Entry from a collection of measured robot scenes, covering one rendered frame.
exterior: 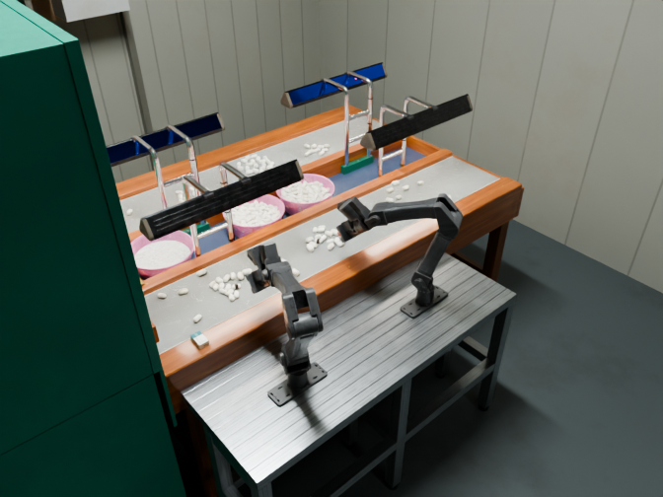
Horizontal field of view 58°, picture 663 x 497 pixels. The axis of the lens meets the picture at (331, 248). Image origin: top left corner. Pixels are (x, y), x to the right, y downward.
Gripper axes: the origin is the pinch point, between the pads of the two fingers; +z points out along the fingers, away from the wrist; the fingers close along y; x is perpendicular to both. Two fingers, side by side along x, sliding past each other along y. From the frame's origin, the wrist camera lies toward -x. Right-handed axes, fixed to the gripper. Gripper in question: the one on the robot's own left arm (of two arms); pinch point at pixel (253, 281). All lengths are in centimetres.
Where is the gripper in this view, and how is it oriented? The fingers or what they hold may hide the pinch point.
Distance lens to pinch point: 204.9
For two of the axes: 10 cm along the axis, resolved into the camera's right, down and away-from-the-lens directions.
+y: -7.7, 3.8, -5.1
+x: 4.2, 9.1, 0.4
